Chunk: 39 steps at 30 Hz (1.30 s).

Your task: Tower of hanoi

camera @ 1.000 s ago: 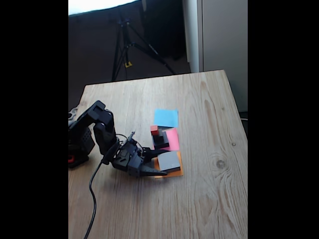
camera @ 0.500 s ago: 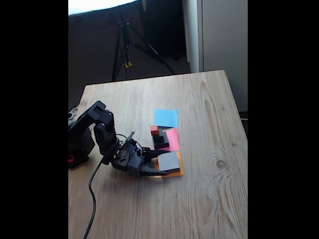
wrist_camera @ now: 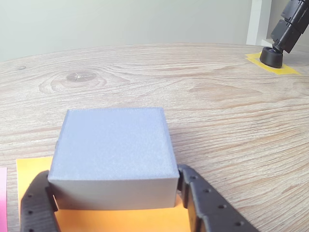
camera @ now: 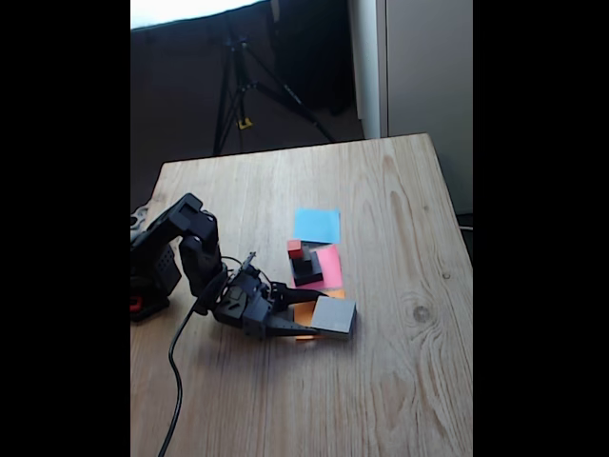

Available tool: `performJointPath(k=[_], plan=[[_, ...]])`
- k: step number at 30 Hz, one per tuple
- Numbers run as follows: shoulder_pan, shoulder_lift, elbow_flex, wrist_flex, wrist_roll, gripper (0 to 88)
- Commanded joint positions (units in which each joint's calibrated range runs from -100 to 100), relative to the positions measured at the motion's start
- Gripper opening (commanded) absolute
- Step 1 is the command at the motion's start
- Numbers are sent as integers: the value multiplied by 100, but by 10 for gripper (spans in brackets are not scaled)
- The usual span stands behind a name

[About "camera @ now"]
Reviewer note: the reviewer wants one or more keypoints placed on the bright white panel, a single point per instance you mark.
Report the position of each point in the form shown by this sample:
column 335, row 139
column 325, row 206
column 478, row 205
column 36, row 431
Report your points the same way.
column 190, row 9

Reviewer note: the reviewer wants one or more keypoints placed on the bare circuit board camera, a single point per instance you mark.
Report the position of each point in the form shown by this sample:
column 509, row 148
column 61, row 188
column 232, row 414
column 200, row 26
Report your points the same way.
column 248, row 264

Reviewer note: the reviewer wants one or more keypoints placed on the small black cube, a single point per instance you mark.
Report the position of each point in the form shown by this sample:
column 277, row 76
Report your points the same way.
column 302, row 264

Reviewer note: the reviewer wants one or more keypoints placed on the yellow tripod tag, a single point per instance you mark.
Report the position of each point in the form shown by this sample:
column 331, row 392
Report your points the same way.
column 245, row 124

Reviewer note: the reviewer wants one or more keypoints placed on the black tripod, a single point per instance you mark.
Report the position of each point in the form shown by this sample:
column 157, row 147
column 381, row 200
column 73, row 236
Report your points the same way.
column 290, row 95

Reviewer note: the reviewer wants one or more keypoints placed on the medium black block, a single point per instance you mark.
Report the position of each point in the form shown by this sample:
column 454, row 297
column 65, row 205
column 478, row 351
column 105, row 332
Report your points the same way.
column 316, row 276

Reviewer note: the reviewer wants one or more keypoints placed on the small red cube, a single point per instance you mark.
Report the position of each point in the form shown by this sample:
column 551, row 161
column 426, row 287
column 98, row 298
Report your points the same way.
column 295, row 248

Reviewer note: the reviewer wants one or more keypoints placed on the blue paper sheet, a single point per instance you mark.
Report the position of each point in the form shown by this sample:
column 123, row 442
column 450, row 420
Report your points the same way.
column 318, row 226

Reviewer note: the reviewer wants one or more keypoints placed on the orange paper sheet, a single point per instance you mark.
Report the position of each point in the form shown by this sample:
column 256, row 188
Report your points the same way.
column 303, row 314

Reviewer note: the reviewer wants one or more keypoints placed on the red base clamp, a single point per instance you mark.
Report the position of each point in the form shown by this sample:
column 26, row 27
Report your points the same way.
column 135, row 303

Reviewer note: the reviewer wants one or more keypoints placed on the large black block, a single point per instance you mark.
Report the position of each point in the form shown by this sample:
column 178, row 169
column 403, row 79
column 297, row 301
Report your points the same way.
column 335, row 314

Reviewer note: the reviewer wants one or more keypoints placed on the white cabinet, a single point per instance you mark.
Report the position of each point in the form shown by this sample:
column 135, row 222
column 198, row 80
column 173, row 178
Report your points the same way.
column 428, row 71

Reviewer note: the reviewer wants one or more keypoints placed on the pink paper sheet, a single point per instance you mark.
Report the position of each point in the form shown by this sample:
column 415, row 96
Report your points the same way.
column 333, row 266

